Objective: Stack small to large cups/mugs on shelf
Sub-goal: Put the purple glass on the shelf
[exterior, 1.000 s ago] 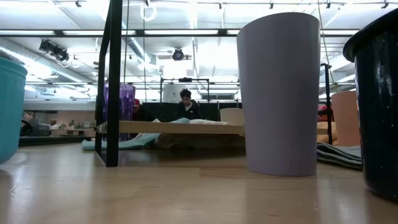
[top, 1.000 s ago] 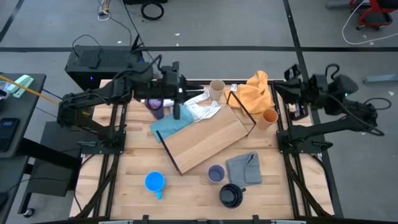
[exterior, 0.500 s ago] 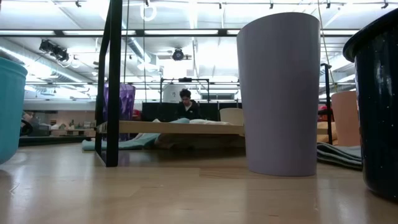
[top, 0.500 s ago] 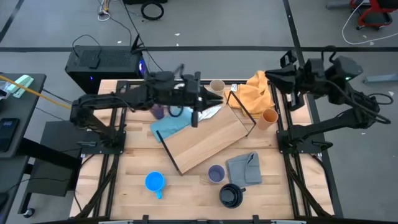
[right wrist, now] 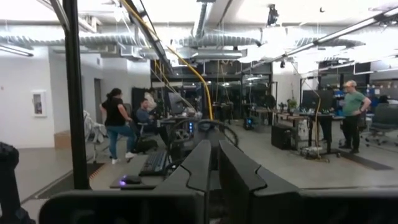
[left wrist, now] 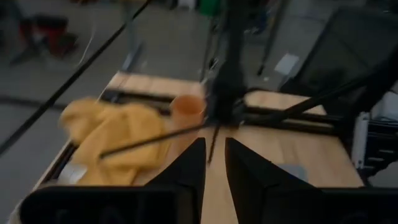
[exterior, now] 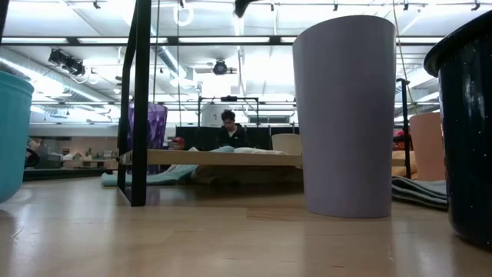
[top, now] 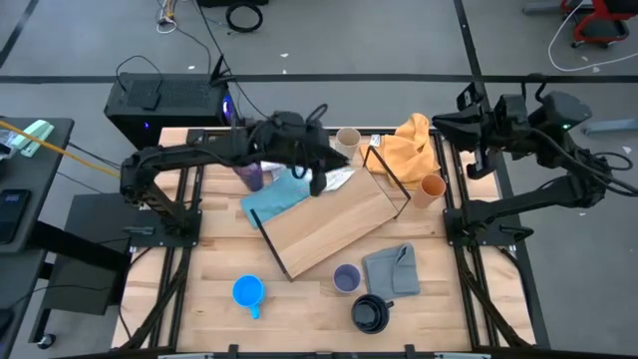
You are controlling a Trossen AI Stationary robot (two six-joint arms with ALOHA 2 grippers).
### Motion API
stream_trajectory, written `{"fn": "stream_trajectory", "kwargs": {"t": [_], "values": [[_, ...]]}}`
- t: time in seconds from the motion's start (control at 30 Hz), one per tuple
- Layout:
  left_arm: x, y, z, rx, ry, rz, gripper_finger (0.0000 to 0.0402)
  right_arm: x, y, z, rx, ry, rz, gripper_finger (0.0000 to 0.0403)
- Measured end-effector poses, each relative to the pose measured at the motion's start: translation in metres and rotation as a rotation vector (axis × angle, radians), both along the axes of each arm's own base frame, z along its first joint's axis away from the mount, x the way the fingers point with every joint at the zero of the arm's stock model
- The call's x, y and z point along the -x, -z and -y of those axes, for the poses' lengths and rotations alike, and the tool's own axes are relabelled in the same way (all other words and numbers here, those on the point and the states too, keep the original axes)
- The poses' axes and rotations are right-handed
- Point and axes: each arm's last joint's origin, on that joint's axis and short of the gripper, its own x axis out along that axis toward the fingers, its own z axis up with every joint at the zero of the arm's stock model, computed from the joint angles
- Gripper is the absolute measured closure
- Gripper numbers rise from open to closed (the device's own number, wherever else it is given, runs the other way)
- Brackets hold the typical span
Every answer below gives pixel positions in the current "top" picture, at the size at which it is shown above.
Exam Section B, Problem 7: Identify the blue plastic mug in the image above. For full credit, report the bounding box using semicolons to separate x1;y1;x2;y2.
231;273;266;321

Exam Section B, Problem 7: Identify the black side desk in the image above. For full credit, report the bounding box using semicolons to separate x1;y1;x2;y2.
0;117;76;359

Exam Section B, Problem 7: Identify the red rolling stool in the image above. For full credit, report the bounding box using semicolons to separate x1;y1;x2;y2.
560;0;638;50

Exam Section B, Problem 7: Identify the black aluminium table frame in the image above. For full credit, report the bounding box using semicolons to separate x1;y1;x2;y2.
112;127;552;359

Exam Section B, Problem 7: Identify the orange plastic cup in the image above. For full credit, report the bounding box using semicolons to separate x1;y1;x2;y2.
412;173;448;209

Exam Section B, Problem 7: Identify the black antenna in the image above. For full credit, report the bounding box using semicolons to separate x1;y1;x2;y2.
208;53;235;87

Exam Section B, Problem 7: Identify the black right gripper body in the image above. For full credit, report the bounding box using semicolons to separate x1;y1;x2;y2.
489;93;535;154

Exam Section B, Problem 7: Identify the black cabinet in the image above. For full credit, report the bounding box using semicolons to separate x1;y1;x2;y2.
42;192;146;316

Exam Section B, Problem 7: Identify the white floor cable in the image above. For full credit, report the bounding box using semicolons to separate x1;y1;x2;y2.
547;0;638;74

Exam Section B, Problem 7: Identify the yellow cloth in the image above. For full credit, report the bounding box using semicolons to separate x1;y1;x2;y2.
359;112;443;192

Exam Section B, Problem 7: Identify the lavender plastic cup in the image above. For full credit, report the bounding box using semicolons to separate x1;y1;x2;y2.
332;263;362;295

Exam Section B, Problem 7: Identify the yellow strap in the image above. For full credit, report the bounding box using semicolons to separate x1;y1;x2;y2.
0;119;124;180

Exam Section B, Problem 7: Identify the grey folded cloth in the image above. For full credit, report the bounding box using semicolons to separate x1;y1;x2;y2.
362;242;422;303

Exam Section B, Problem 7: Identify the mint green stapler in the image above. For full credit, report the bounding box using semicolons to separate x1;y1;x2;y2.
9;119;55;159

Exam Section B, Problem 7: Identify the black computer tower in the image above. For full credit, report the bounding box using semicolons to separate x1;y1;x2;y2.
103;72;235;150

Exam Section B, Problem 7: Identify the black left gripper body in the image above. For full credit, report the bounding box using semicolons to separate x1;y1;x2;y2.
256;110;330;170

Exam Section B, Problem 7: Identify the white checked cloth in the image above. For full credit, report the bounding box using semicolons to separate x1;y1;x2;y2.
271;162;358;193

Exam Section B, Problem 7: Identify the teal cloth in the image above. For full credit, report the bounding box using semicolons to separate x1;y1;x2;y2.
239;169;313;229

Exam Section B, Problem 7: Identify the beige plastic cup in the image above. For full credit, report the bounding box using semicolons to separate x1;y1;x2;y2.
334;127;362;162

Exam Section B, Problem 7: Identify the purple faceted plastic tumbler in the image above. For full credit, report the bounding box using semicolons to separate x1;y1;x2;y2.
232;162;265;193

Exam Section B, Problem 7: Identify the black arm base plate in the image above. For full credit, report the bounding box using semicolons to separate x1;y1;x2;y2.
128;207;203;249
443;207;534;247

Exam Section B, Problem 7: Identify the grey metal desk foot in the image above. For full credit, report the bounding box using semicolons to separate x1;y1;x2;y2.
521;1;564;15
580;118;638;136

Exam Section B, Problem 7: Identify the black smartphone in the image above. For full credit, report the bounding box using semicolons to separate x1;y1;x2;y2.
0;188;32;245

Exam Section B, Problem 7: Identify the black mug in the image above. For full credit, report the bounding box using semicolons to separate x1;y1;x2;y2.
350;293;395;335

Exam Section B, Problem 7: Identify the black cable coil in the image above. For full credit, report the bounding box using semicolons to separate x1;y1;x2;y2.
224;1;264;34

